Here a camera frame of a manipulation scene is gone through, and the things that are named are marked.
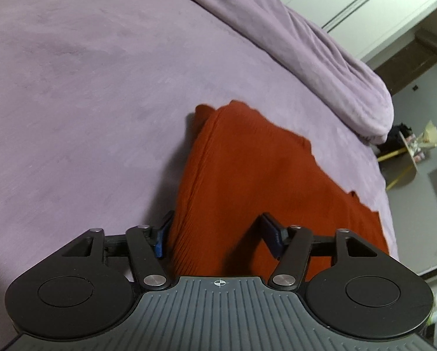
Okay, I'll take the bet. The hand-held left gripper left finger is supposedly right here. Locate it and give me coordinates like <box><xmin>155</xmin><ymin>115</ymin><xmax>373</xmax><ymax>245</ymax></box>
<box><xmin>63</xmin><ymin>210</ymin><xmax>176</xmax><ymax>293</ymax></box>

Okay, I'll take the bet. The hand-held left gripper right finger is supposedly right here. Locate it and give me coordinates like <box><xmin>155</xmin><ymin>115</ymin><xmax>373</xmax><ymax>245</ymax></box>
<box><xmin>260</xmin><ymin>211</ymin><xmax>383</xmax><ymax>293</ymax></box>

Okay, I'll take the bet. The rust buttoned knit cardigan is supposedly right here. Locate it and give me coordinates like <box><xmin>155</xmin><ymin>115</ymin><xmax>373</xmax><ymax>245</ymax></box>
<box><xmin>165</xmin><ymin>99</ymin><xmax>390</xmax><ymax>278</ymax></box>

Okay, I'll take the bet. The dark clothes pile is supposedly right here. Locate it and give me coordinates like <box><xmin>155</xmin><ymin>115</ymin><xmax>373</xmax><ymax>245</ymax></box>
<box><xmin>381</xmin><ymin>124</ymin><xmax>413</xmax><ymax>155</ymax></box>

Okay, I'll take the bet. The purple fleece bed blanket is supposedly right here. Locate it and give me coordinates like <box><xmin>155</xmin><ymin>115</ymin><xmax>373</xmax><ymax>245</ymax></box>
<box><xmin>0</xmin><ymin>0</ymin><xmax>400</xmax><ymax>290</ymax></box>

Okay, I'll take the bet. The round yellow-legged side table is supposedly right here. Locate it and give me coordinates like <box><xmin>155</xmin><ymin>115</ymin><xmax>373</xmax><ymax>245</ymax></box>
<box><xmin>377</xmin><ymin>132</ymin><xmax>430</xmax><ymax>191</ymax></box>

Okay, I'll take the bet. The purple rolled duvet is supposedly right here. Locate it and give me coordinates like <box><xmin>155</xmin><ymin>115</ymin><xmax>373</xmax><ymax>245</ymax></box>
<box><xmin>138</xmin><ymin>0</ymin><xmax>394</xmax><ymax>145</ymax></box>

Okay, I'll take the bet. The wrapped flower bouquet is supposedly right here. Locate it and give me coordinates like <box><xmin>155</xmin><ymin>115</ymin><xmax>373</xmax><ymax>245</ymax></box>
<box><xmin>410</xmin><ymin>120</ymin><xmax>437</xmax><ymax>162</ymax></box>

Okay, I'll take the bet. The brown wooden door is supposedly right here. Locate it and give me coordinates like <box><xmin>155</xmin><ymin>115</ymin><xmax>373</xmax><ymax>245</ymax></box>
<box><xmin>372</xmin><ymin>25</ymin><xmax>437</xmax><ymax>96</ymax></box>

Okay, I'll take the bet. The white wardrobe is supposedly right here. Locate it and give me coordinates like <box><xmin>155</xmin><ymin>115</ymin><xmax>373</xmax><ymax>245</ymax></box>
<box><xmin>248</xmin><ymin>0</ymin><xmax>437</xmax><ymax>63</ymax></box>

